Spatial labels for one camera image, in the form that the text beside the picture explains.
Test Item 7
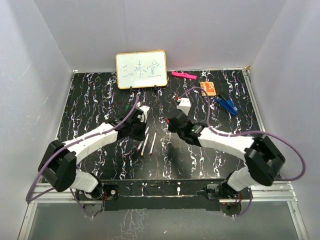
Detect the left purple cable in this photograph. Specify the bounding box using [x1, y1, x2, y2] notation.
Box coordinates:
[25, 96, 141, 218]

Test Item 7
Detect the red pen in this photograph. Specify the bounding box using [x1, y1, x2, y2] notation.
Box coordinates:
[149, 132, 157, 156]

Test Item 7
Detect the black front mounting bar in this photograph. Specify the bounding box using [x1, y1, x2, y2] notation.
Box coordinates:
[102, 179, 221, 212]

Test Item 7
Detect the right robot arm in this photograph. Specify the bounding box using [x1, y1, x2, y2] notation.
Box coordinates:
[166, 109, 285, 199]

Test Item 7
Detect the white board with yellow frame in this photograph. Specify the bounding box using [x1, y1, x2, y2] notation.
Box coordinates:
[115, 50, 168, 90]

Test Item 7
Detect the pink plastic clip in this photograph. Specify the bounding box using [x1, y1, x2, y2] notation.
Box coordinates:
[171, 71, 197, 80]

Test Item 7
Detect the blue stapler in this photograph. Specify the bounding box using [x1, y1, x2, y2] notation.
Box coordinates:
[216, 92, 238, 116]

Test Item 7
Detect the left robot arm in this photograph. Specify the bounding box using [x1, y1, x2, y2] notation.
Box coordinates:
[38, 105, 151, 200]

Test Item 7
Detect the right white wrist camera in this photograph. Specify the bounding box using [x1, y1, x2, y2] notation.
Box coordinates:
[176, 97, 191, 116]

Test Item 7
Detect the yellow pen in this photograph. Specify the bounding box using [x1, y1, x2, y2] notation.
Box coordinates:
[140, 133, 149, 156]

